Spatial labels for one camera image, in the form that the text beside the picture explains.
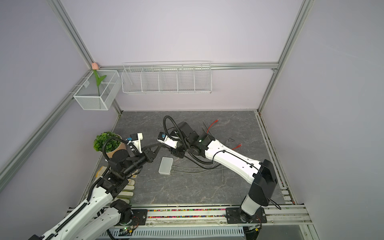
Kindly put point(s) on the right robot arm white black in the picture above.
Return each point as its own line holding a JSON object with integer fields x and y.
{"x": 259, "y": 174}

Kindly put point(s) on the yellow white work glove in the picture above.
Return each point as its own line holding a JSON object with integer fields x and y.
{"x": 128, "y": 191}

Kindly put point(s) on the white network switch box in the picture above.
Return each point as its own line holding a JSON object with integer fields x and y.
{"x": 166, "y": 166}

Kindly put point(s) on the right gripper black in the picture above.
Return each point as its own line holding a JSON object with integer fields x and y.
{"x": 177, "y": 153}

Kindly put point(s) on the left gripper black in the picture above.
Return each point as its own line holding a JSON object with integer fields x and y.
{"x": 149, "y": 155}

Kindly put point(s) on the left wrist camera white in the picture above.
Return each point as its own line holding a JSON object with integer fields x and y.
{"x": 134, "y": 143}

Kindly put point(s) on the green potted plant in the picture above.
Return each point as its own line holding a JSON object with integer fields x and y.
{"x": 111, "y": 147}

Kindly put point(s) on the pink tulip artificial flower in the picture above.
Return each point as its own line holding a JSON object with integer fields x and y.
{"x": 99, "y": 79}

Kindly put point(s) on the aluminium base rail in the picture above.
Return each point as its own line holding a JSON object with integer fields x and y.
{"x": 157, "y": 216}

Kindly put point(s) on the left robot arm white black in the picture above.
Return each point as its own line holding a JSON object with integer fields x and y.
{"x": 101, "y": 209}

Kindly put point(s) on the white wire wall shelf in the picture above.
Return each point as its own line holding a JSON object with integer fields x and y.
{"x": 167, "y": 77}

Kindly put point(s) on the white mesh wall basket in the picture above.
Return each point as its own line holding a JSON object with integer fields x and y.
{"x": 87, "y": 94}

